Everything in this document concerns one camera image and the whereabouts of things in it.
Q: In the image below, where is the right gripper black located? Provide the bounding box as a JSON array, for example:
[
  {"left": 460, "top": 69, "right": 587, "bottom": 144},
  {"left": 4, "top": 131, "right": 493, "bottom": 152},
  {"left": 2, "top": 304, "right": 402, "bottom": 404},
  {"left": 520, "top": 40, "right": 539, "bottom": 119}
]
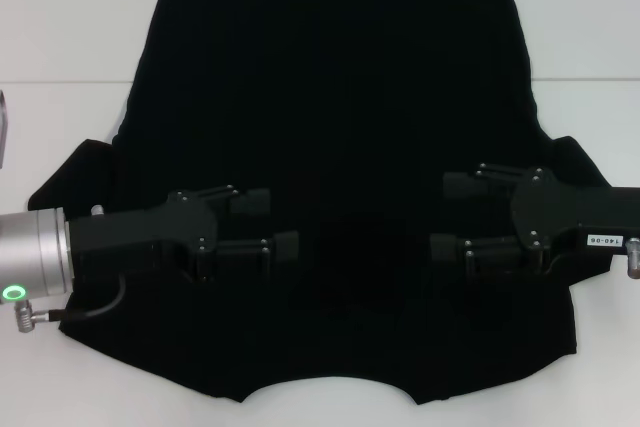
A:
[{"left": 428, "top": 161, "right": 640, "bottom": 279}]

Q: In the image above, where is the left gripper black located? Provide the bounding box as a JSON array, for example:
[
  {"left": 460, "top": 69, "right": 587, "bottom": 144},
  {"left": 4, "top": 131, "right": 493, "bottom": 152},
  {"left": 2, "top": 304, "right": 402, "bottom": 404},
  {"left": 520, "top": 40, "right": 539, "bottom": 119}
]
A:
[{"left": 67, "top": 184, "right": 300, "bottom": 293}]

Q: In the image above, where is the black shirt with FREE print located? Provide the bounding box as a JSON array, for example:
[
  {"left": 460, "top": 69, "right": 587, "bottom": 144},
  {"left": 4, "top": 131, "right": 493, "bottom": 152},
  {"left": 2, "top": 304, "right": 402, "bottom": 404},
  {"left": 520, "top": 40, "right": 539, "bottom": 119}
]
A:
[{"left": 27, "top": 0, "right": 617, "bottom": 394}]

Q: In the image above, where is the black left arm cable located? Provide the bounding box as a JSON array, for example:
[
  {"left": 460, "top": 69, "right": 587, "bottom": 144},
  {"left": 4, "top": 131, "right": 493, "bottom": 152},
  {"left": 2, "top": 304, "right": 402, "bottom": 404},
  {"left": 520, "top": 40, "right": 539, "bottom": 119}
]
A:
[{"left": 13, "top": 270, "right": 127, "bottom": 334}]

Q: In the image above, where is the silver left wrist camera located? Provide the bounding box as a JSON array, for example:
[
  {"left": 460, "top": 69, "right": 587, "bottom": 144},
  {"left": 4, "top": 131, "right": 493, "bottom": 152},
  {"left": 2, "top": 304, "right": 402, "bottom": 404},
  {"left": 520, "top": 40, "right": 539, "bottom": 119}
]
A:
[{"left": 0, "top": 90, "right": 11, "bottom": 169}]

